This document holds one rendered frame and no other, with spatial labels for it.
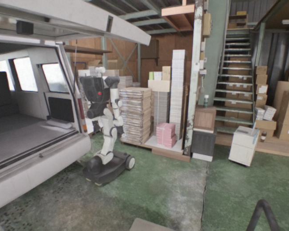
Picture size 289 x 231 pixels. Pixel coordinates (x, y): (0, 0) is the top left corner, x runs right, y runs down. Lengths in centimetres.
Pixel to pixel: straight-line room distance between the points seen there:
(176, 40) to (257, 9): 417
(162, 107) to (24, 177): 233
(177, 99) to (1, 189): 263
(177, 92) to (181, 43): 412
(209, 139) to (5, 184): 257
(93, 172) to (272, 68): 588
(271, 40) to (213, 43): 327
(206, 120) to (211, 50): 139
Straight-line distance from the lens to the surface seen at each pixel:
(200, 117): 249
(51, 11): 73
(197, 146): 266
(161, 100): 292
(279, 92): 469
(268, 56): 617
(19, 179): 187
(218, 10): 335
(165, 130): 267
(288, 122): 418
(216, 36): 324
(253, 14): 912
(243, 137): 265
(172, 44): 682
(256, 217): 125
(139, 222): 154
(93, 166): 204
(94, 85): 174
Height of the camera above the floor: 145
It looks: 17 degrees down
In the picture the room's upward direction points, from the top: straight up
